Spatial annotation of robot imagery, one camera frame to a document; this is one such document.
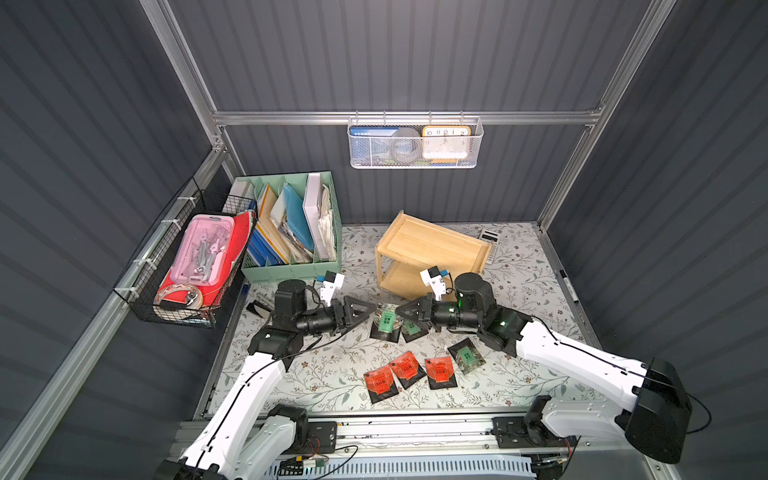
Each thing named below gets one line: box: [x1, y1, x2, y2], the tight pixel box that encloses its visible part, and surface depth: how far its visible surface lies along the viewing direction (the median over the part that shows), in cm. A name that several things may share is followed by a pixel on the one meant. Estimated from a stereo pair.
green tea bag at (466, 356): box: [447, 337, 487, 375], surface depth 88 cm
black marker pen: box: [559, 269, 579, 304], surface depth 107 cm
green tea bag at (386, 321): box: [378, 310, 396, 333], surface depth 71 cm
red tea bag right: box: [424, 356, 458, 390], surface depth 86 cm
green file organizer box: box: [228, 171, 343, 283], surface depth 98 cm
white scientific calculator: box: [479, 229, 500, 265], surface depth 118 cm
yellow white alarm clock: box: [421, 125, 472, 164], surface depth 90 cm
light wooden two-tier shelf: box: [376, 210, 493, 301], surface depth 89 cm
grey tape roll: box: [390, 127, 423, 163], surface depth 89 cm
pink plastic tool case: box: [170, 214, 235, 287], surface depth 74 cm
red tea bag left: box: [363, 365, 399, 404], surface depth 84 cm
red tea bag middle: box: [390, 351, 426, 390], surface depth 86 cm
